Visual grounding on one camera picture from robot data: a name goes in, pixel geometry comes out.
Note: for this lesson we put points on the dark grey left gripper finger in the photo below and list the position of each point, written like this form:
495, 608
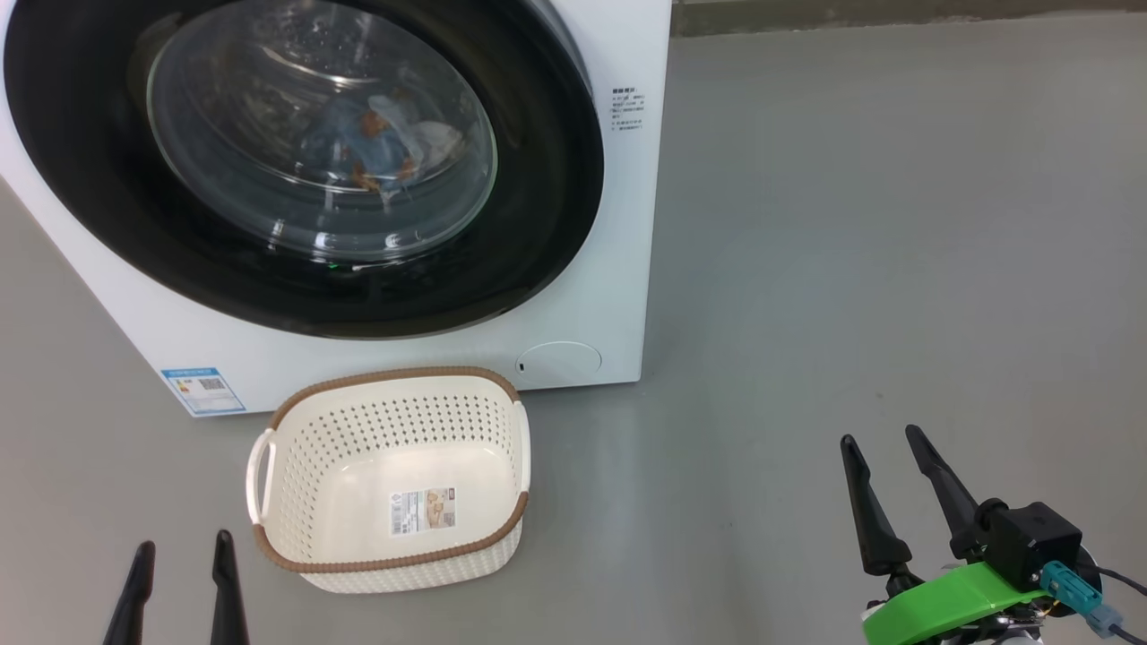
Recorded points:
134, 600
228, 600

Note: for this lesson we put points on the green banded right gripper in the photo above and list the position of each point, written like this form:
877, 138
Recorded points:
950, 605

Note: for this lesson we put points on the round black glass washer door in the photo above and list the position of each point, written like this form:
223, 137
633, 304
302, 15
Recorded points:
90, 179

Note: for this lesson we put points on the blue clothes with orange print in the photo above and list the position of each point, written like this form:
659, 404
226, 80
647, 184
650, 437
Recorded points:
376, 143

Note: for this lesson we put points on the cream perforated laundry basket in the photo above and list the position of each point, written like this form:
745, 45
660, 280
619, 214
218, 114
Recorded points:
358, 448

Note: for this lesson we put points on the basket product label sticker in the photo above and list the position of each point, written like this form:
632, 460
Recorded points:
422, 511

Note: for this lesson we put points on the white front-load washing machine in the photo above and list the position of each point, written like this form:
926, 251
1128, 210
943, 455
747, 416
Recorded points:
627, 269

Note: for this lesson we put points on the blue energy label sticker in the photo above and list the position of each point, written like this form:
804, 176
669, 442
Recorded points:
203, 391

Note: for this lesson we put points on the round white filter cover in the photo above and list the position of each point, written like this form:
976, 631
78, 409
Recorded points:
560, 365

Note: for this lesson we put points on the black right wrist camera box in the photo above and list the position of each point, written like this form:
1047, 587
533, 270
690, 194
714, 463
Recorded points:
1030, 537

